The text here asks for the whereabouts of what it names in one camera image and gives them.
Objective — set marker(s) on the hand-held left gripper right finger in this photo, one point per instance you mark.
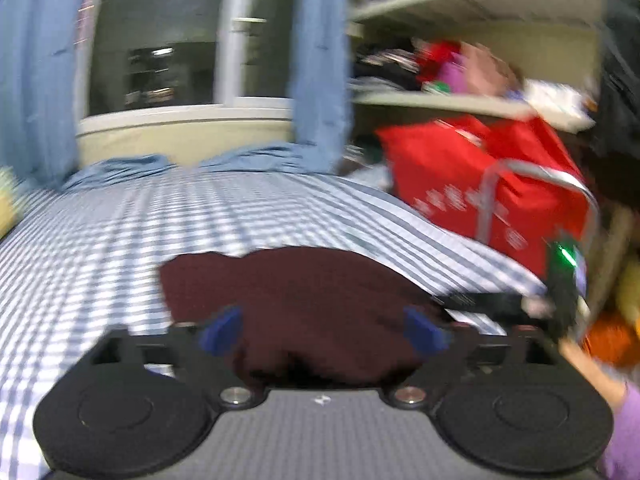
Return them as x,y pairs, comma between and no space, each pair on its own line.
424,331

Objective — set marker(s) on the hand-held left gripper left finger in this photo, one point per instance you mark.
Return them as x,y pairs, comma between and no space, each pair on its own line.
220,331

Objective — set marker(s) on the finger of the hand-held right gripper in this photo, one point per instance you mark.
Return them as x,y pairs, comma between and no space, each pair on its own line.
480,304

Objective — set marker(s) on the dark maroon printed t-shirt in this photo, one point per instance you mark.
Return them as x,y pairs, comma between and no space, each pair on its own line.
310,305

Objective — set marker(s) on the person's right forearm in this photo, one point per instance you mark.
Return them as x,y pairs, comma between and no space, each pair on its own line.
625,435

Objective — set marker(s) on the dark clothes pile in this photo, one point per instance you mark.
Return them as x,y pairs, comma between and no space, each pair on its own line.
385,65

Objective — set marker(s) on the red fabric bag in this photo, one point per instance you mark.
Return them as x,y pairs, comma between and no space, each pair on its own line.
450,170

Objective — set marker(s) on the blue white checked bed sheet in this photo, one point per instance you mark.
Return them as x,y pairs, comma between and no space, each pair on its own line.
125,230

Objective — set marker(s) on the grey striped cloth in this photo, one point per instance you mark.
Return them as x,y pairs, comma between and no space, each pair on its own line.
367,170

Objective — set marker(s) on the cream shelf unit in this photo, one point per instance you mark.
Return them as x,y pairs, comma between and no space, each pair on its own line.
465,102

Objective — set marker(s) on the dark hanging garment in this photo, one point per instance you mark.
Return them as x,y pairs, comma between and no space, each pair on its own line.
620,85

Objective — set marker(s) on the pink cloth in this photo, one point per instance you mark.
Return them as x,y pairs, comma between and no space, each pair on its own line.
487,72

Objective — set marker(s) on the yellow green pillow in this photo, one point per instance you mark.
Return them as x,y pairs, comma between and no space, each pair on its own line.
9,205

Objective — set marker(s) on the red cloth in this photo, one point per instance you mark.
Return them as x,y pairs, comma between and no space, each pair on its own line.
440,57

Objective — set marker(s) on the white framed window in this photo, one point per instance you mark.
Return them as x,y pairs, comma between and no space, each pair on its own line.
165,60

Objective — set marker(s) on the blue star curtain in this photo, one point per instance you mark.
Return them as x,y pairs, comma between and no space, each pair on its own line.
320,60
35,60

